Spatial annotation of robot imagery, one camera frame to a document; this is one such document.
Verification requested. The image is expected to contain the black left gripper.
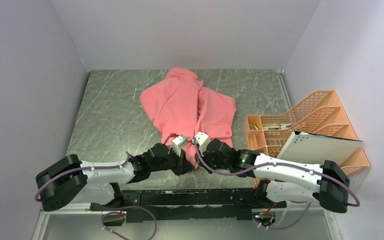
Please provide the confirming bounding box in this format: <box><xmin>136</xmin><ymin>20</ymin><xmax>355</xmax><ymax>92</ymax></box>
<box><xmin>150</xmin><ymin>147</ymin><xmax>195</xmax><ymax>177</ymax></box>

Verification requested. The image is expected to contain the pink zip-up jacket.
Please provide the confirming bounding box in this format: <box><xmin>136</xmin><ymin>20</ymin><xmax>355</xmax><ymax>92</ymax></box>
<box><xmin>139</xmin><ymin>67</ymin><xmax>237</xmax><ymax>168</ymax></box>

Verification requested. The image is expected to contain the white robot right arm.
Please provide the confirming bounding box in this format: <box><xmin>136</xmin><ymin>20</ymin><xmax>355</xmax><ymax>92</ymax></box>
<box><xmin>192</xmin><ymin>137</ymin><xmax>360</xmax><ymax>214</ymax></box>

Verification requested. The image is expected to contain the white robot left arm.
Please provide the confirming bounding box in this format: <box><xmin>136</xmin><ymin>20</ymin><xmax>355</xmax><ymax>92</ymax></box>
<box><xmin>34</xmin><ymin>143</ymin><xmax>194</xmax><ymax>212</ymax></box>

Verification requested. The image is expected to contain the white folder in organizer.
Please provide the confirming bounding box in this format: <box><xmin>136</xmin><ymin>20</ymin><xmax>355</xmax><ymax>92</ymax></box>
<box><xmin>276</xmin><ymin>130</ymin><xmax>363</xmax><ymax>166</ymax></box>

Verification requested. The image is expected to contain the orange plastic desk organizer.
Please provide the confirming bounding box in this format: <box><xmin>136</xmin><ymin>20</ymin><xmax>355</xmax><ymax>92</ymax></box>
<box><xmin>243</xmin><ymin>90</ymin><xmax>370</xmax><ymax>177</ymax></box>

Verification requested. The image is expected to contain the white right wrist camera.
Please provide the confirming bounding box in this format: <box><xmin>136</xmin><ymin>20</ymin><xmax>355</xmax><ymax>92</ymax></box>
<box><xmin>194</xmin><ymin>131</ymin><xmax>211</xmax><ymax>153</ymax></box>

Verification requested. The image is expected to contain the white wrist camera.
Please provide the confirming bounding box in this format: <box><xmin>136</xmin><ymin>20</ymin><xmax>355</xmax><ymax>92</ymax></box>
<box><xmin>171</xmin><ymin>135</ymin><xmax>189</xmax><ymax>157</ymax></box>
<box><xmin>194</xmin><ymin>131</ymin><xmax>211</xmax><ymax>153</ymax></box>

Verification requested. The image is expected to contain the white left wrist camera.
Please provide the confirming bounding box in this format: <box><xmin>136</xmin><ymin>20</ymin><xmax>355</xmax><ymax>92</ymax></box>
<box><xmin>171</xmin><ymin>135</ymin><xmax>189</xmax><ymax>157</ymax></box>

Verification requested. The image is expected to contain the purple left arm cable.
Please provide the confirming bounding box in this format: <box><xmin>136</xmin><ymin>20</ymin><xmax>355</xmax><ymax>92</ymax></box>
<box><xmin>34</xmin><ymin>133</ymin><xmax>178</xmax><ymax>240</ymax></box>

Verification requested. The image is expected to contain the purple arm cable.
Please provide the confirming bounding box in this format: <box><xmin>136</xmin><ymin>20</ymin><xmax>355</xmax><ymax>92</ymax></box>
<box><xmin>192</xmin><ymin>138</ymin><xmax>361</xmax><ymax>232</ymax></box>
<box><xmin>34</xmin><ymin>133</ymin><xmax>178</xmax><ymax>240</ymax></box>

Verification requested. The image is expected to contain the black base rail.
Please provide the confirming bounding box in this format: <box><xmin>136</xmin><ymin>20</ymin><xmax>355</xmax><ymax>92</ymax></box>
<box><xmin>89</xmin><ymin>188</ymin><xmax>287</xmax><ymax>223</ymax></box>

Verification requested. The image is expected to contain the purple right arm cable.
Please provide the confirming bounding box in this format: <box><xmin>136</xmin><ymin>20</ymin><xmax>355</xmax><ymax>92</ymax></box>
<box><xmin>192</xmin><ymin>138</ymin><xmax>361</xmax><ymax>232</ymax></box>

